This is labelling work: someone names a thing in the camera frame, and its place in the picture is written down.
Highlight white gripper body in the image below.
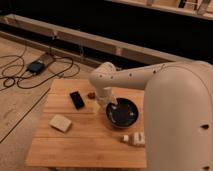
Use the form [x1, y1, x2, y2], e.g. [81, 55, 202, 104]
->
[97, 87, 116, 106]

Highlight white sponge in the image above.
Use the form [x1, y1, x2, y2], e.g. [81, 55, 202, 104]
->
[49, 115, 72, 132]

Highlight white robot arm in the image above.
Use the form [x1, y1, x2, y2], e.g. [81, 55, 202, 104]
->
[89, 61, 213, 171]

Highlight dark ceramic bowl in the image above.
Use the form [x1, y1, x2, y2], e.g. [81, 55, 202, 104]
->
[106, 98, 139, 128]

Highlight reddish brown sausage toy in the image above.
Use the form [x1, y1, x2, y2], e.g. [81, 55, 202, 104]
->
[87, 92, 96, 99]

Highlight black smartphone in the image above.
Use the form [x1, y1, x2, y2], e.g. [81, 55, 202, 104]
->
[70, 91, 85, 109]

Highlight wooden table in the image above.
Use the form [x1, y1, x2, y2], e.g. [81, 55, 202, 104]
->
[26, 79, 146, 169]

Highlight white remote control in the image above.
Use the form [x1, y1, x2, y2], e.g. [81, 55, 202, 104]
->
[121, 132, 145, 146]

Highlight blue power adapter box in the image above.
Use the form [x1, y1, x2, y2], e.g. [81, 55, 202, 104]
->
[27, 61, 45, 74]

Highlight long wooden frame beam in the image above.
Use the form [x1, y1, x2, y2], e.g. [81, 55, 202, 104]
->
[0, 14, 191, 64]

